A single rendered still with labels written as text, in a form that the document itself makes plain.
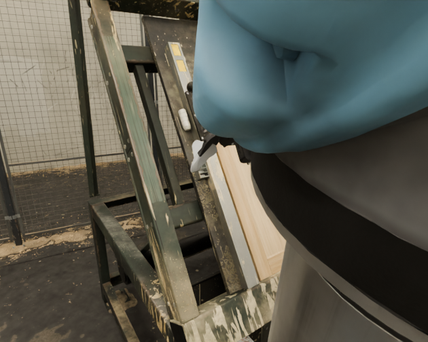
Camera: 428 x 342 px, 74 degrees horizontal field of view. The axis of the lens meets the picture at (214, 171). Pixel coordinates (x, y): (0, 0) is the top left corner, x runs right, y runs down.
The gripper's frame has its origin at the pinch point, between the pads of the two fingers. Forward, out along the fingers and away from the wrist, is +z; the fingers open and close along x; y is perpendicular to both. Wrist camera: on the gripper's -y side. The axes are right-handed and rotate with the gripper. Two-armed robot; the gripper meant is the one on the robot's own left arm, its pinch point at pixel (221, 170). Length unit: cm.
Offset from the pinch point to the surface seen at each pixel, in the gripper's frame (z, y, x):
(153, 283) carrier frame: 67, 6, 11
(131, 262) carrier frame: 76, 22, 17
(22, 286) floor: 201, 90, 89
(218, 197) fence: 28.1, 13.4, -11.0
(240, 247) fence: 37.2, -2.5, -15.1
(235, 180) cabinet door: 28.4, 20.1, -20.9
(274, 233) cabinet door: 41, 1, -33
